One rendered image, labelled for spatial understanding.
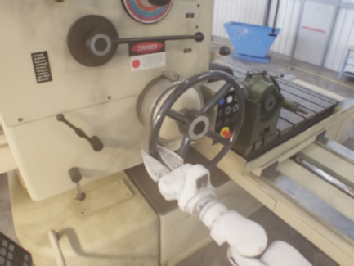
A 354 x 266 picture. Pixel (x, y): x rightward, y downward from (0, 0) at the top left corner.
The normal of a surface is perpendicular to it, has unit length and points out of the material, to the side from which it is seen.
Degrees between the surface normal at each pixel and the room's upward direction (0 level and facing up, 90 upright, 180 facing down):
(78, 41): 90
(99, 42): 90
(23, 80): 90
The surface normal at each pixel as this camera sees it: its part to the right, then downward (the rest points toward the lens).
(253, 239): -0.05, -0.77
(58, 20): 0.57, 0.45
